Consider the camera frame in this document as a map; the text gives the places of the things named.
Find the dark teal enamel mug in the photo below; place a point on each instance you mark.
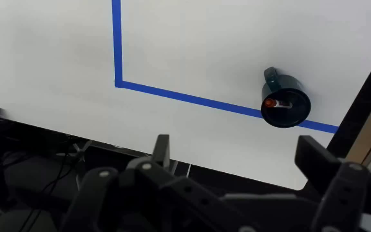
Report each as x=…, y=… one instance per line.
x=288, y=85

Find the blue tape line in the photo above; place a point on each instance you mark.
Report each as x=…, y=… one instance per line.
x=117, y=42

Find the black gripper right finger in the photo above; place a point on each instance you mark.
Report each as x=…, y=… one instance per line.
x=344, y=188

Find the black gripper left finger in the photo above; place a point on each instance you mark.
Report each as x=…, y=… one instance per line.
x=108, y=193

